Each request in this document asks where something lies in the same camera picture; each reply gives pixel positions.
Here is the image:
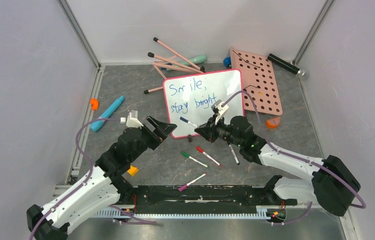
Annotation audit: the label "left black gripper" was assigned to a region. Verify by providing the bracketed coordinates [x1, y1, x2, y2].
[128, 115, 177, 163]

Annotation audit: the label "pink framed whiteboard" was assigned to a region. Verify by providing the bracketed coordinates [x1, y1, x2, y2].
[163, 69, 242, 139]

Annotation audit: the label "blue marker cap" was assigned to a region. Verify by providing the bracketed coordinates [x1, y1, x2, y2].
[179, 116, 189, 123]

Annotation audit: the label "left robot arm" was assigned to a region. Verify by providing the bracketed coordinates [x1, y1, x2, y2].
[26, 115, 177, 240]

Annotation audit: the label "red marker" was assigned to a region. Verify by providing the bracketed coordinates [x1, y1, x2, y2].
[195, 145, 222, 167]

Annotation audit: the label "black marker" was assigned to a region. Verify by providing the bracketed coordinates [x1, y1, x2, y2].
[228, 144, 240, 166]

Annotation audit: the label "green marker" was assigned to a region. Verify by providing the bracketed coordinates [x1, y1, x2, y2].
[180, 151, 209, 168]

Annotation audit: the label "yellow orange block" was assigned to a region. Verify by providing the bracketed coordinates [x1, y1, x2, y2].
[126, 165, 139, 177]

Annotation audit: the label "pink folding stand legs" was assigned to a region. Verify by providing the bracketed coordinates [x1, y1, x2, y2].
[147, 36, 206, 81]

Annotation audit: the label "purple marker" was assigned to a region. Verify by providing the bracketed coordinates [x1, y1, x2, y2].
[178, 172, 207, 192]

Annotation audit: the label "orange cap right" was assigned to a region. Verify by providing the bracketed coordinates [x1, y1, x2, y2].
[265, 116, 281, 129]

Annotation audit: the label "large blue marker toy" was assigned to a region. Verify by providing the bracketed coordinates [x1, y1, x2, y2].
[90, 95, 125, 132]

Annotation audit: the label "pink perforated board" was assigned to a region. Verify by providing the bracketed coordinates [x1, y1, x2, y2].
[229, 47, 283, 116]

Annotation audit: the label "blue toy car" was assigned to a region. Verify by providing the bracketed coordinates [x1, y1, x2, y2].
[223, 57, 232, 68]

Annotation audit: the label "mint green tube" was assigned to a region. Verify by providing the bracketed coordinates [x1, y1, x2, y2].
[179, 54, 208, 66]

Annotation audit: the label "orange clip left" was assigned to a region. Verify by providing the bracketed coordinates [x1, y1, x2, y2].
[89, 98, 100, 111]

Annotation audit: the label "black flashlight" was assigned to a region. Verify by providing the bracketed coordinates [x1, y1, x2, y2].
[267, 53, 309, 80]

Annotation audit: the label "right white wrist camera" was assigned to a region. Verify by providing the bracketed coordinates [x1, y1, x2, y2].
[211, 100, 229, 125]

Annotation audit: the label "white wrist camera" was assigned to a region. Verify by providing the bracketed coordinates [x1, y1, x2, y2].
[211, 100, 229, 125]
[120, 110, 144, 128]

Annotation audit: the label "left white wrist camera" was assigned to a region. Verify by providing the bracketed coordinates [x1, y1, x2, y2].
[120, 110, 144, 128]

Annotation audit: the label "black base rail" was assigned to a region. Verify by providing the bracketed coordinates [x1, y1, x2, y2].
[117, 185, 298, 215]

